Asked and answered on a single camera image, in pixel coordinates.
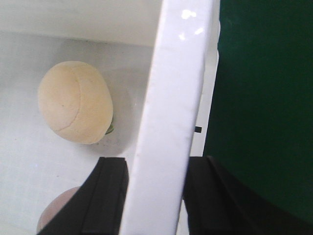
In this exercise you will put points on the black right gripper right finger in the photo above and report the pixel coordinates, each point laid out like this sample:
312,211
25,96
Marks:
217,203

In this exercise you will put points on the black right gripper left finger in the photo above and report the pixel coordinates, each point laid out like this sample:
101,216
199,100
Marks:
97,206

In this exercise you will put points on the pinkish grey plush ball toy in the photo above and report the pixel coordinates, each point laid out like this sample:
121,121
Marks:
54,207

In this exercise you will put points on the yellow plush ball toy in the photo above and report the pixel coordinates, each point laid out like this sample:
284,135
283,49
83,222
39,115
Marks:
75,102

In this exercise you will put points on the white plastic tote box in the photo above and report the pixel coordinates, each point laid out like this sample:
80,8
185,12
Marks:
159,60

